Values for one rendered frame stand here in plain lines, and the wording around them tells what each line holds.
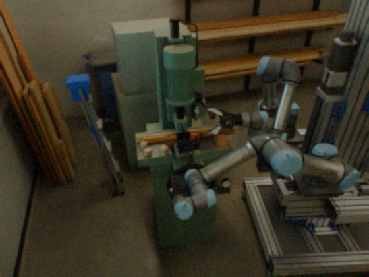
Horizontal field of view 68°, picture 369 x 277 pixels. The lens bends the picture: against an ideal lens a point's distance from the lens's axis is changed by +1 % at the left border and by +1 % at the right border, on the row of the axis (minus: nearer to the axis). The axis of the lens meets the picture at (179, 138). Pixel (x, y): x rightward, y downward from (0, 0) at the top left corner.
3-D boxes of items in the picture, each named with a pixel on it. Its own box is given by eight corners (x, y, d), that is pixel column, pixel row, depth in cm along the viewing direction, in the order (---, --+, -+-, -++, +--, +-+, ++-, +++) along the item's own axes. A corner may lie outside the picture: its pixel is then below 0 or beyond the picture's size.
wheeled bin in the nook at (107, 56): (100, 137, 349) (84, 63, 295) (96, 118, 392) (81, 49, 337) (149, 127, 366) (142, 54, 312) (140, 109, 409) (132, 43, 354)
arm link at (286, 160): (344, 157, 145) (269, 133, 121) (368, 175, 133) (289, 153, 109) (330, 174, 150) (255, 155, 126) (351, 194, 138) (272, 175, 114)
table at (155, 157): (138, 177, 161) (137, 169, 158) (137, 147, 186) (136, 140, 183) (238, 165, 168) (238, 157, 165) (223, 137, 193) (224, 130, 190)
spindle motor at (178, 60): (167, 108, 158) (164, 54, 141) (164, 95, 173) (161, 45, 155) (197, 105, 161) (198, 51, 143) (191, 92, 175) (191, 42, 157)
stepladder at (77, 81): (109, 198, 264) (64, 86, 196) (108, 181, 284) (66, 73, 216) (126, 194, 266) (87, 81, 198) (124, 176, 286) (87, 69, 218)
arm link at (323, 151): (321, 157, 159) (327, 138, 152) (338, 173, 149) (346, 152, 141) (303, 161, 157) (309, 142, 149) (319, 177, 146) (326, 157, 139)
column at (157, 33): (162, 138, 202) (154, 36, 161) (159, 123, 220) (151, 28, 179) (192, 134, 204) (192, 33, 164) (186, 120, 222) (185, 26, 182)
